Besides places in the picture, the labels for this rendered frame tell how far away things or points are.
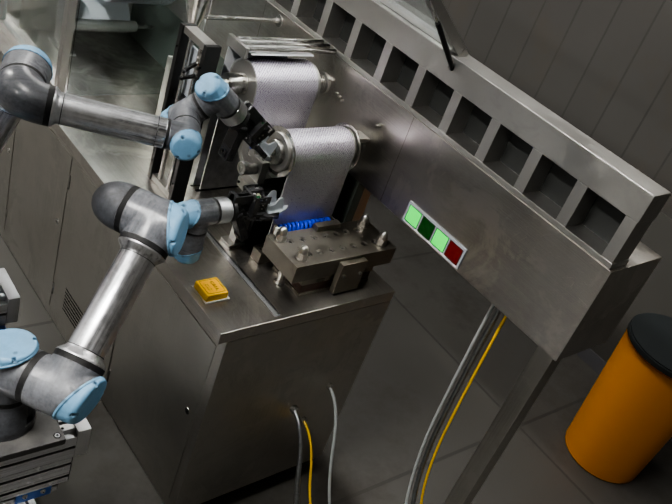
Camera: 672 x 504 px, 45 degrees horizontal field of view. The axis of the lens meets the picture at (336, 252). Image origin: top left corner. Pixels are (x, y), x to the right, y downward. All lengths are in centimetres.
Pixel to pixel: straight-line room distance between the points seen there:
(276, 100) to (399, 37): 41
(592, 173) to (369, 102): 79
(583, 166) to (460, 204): 40
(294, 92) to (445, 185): 56
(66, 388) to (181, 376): 75
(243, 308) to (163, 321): 32
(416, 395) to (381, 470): 51
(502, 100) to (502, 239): 37
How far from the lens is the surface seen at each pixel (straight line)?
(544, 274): 216
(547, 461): 375
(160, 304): 251
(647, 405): 356
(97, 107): 199
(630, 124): 419
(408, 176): 243
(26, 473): 209
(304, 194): 243
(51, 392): 179
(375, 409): 352
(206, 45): 240
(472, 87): 226
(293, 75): 252
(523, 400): 251
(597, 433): 372
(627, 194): 201
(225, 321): 223
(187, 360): 243
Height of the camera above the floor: 231
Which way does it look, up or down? 32 degrees down
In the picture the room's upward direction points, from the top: 21 degrees clockwise
